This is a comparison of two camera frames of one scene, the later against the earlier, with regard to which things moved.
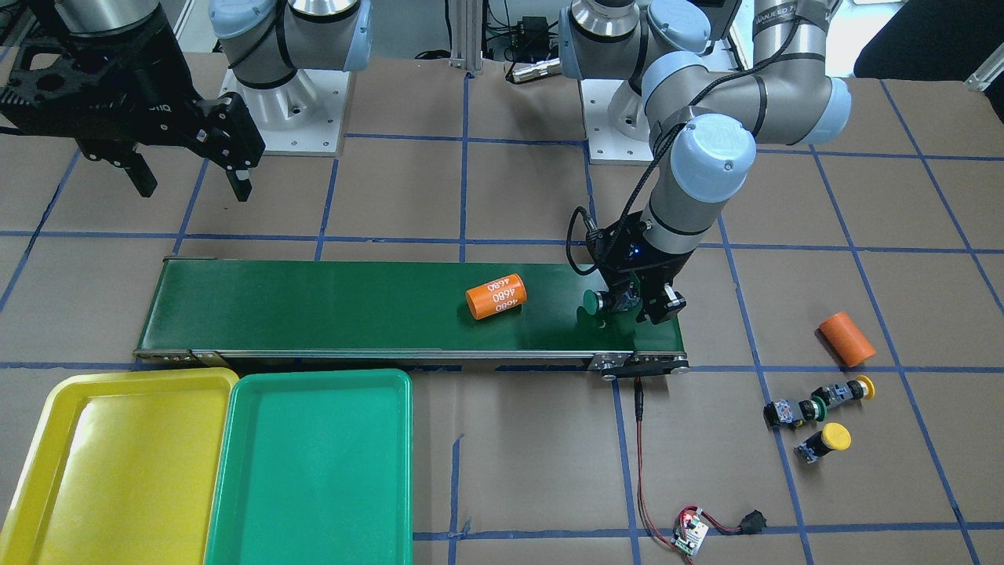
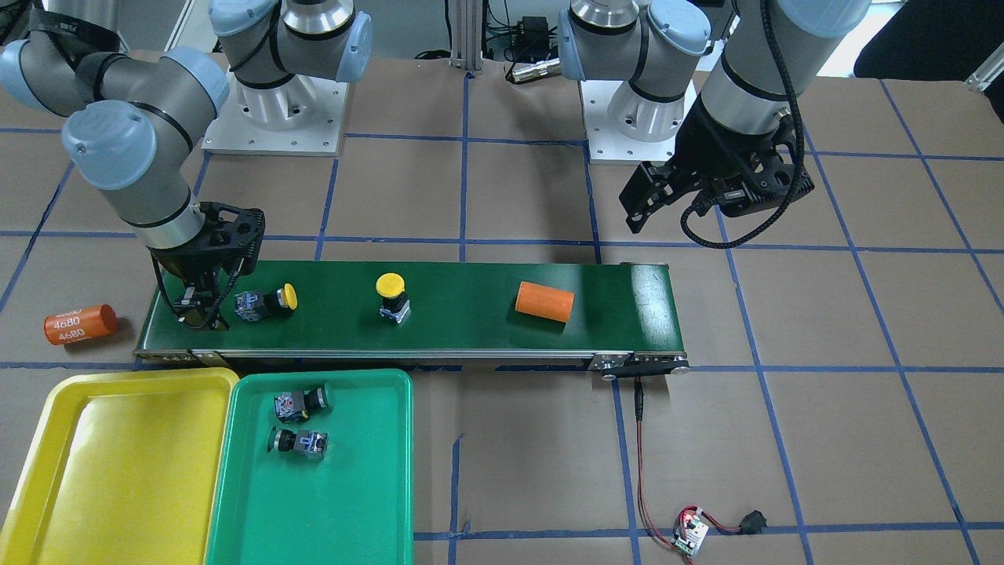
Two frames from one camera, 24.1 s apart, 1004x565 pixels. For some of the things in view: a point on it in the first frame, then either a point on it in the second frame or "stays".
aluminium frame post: (465, 25) stays
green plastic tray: (314, 468) stays
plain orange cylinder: (849, 340) to (544, 301)
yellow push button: (833, 435) to (395, 303)
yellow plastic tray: (120, 470) stays
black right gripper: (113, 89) to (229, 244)
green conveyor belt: (507, 310) stays
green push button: (593, 300) to (298, 405)
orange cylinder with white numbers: (496, 296) to (81, 324)
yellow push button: (862, 388) to (253, 305)
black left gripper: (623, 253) to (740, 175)
